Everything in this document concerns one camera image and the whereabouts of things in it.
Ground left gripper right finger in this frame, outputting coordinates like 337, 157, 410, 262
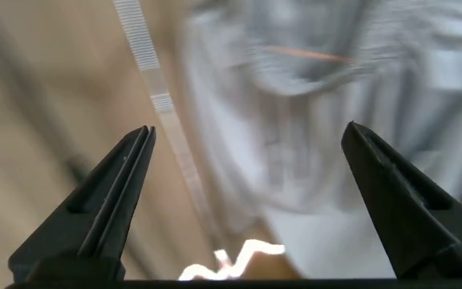
341, 120, 462, 280

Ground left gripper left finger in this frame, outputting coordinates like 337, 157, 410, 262
8, 125, 157, 284

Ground pale grey shorts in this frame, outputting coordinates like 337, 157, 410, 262
174, 0, 462, 280

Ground pink clothes hanger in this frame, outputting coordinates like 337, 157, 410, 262
265, 45, 351, 63

